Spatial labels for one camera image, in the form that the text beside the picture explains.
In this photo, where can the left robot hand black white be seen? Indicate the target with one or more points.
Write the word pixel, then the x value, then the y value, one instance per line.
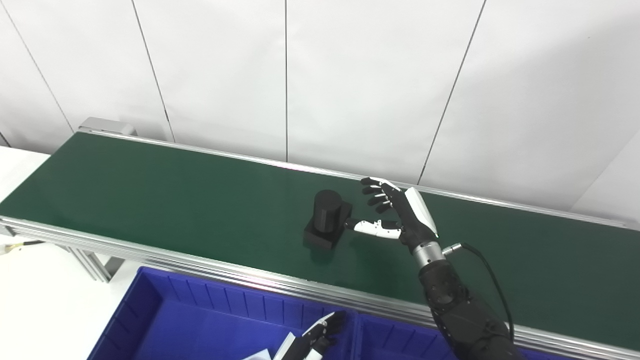
pixel 310 342

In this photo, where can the blue bin with white part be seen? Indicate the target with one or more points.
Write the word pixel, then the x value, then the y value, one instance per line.
pixel 200 330

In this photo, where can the grey conveyor end housing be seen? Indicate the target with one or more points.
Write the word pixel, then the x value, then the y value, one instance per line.
pixel 107 126

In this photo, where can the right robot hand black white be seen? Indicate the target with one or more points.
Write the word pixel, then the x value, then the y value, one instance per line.
pixel 412 220

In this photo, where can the black cylinder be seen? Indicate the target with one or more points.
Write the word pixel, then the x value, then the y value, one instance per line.
pixel 327 215

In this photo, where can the aluminium conveyor leg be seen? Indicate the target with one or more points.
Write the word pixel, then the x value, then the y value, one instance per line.
pixel 95 262

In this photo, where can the green conveyor belt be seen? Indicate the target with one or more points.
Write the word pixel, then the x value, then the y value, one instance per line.
pixel 200 210
pixel 200 267

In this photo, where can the blue bin with black parts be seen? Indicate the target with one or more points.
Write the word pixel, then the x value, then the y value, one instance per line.
pixel 395 342

